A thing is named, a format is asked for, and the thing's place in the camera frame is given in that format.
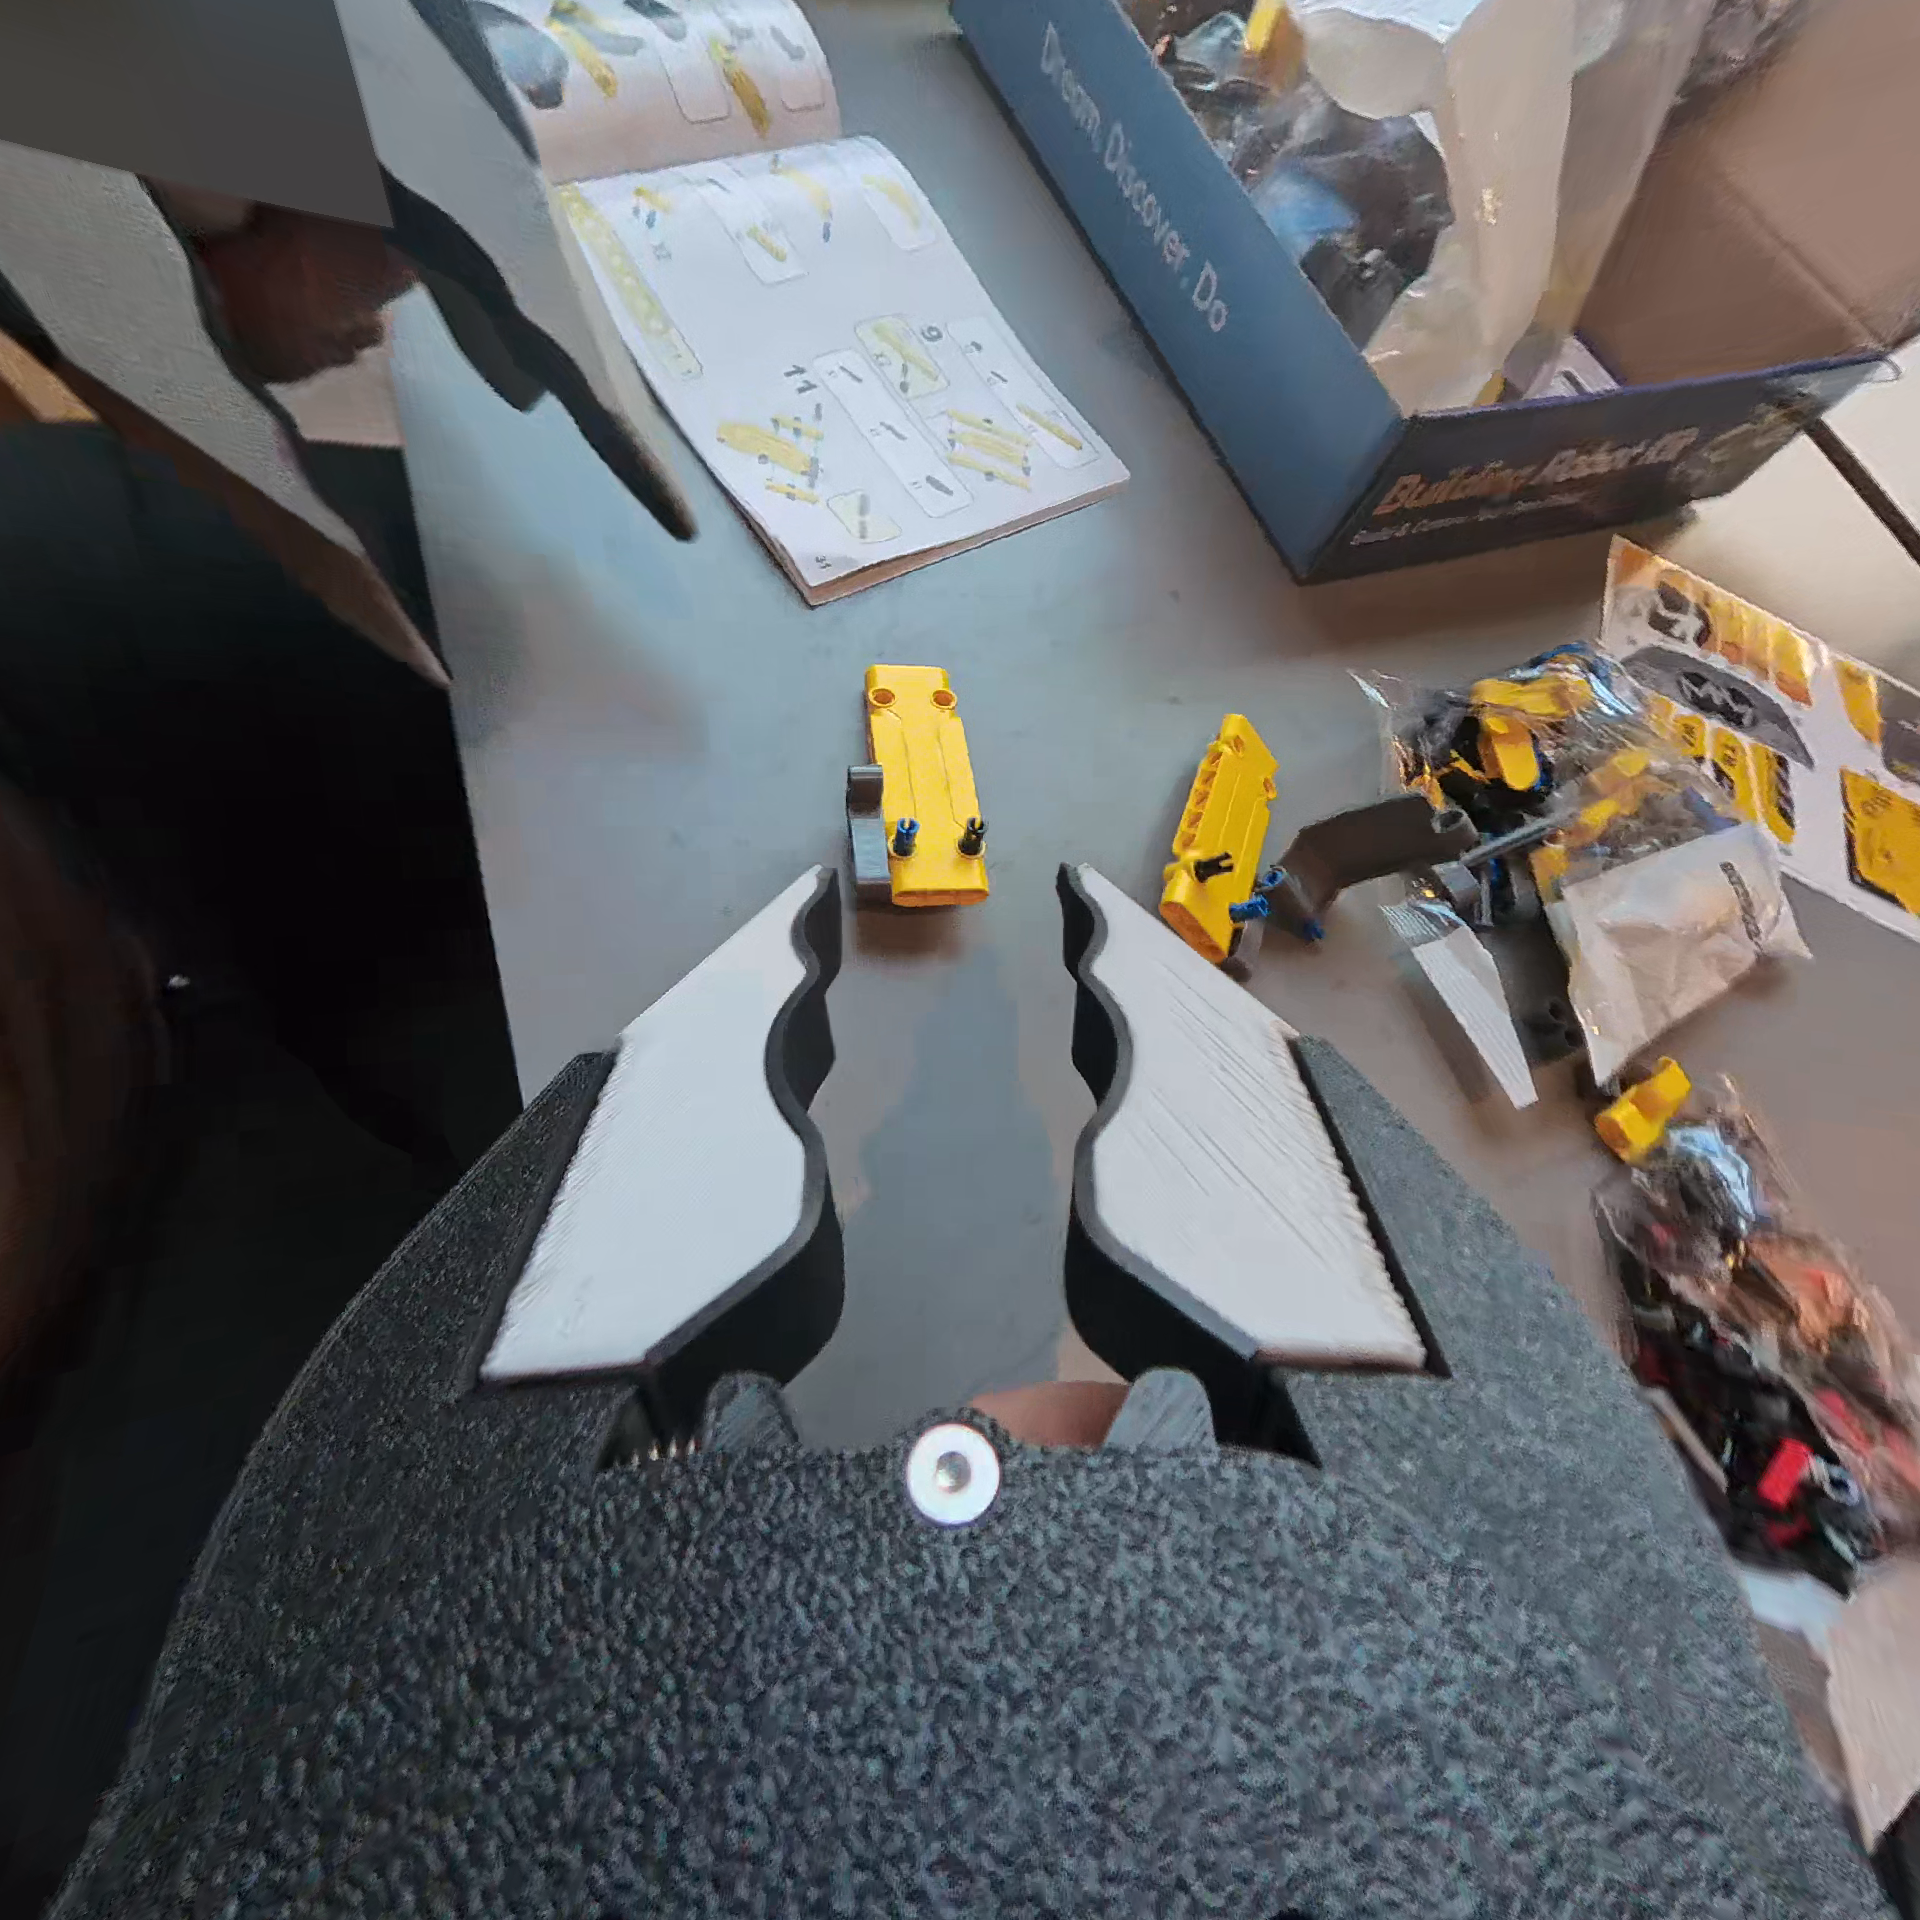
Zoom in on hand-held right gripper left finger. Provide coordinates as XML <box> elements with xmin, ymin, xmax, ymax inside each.
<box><xmin>478</xmin><ymin>864</ymin><xmax>848</xmax><ymax>1398</ymax></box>

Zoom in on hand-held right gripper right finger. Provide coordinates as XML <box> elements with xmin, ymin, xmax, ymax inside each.
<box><xmin>1054</xmin><ymin>862</ymin><xmax>1431</xmax><ymax>1454</ymax></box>

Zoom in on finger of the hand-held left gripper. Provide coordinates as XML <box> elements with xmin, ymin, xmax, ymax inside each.
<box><xmin>0</xmin><ymin>142</ymin><xmax>455</xmax><ymax>689</ymax></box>
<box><xmin>337</xmin><ymin>0</ymin><xmax>703</xmax><ymax>544</ymax></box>

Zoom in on yellow panel with curved grey panel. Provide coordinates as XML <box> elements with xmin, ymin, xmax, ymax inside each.
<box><xmin>1159</xmin><ymin>713</ymin><xmax>1484</xmax><ymax>975</ymax></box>

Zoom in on yellow panel with grey beam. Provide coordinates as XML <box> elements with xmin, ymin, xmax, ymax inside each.
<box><xmin>844</xmin><ymin>664</ymin><xmax>995</xmax><ymax>913</ymax></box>

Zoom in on grey desk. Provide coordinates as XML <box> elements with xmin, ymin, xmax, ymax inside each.
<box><xmin>369</xmin><ymin>0</ymin><xmax>1920</xmax><ymax>1864</ymax></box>

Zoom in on open instruction booklet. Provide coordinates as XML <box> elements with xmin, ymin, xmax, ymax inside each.
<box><xmin>480</xmin><ymin>0</ymin><xmax>1131</xmax><ymax>609</ymax></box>

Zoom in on small yellow connector piece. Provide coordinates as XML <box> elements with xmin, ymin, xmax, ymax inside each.
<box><xmin>1594</xmin><ymin>1056</ymin><xmax>1695</xmax><ymax>1163</ymax></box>

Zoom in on small clear bag yellow parts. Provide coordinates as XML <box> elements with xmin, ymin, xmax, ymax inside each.
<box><xmin>1351</xmin><ymin>639</ymin><xmax>1817</xmax><ymax>1114</ymax></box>

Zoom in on person's black trousers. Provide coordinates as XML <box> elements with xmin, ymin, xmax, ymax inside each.
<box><xmin>0</xmin><ymin>421</ymin><xmax>519</xmax><ymax>1920</ymax></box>

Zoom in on clear bag black red parts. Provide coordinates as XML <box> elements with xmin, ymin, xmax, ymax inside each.
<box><xmin>1592</xmin><ymin>1112</ymin><xmax>1920</xmax><ymax>1600</ymax></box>

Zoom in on sticker sheet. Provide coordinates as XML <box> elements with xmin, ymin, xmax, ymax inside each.
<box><xmin>1603</xmin><ymin>538</ymin><xmax>1920</xmax><ymax>947</ymax></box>

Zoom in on blue cardboard kit box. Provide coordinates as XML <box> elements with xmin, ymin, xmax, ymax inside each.
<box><xmin>948</xmin><ymin>0</ymin><xmax>1899</xmax><ymax>589</ymax></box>

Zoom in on large clear bag of parts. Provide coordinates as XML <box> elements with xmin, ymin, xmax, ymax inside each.
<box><xmin>1119</xmin><ymin>0</ymin><xmax>1465</xmax><ymax>354</ymax></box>

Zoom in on crumpled clear plastic bag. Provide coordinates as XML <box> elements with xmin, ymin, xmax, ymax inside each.
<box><xmin>1275</xmin><ymin>0</ymin><xmax>1667</xmax><ymax>415</ymax></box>

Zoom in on brown cardboard box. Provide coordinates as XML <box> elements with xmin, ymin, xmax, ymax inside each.
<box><xmin>1575</xmin><ymin>0</ymin><xmax>1920</xmax><ymax>393</ymax></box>

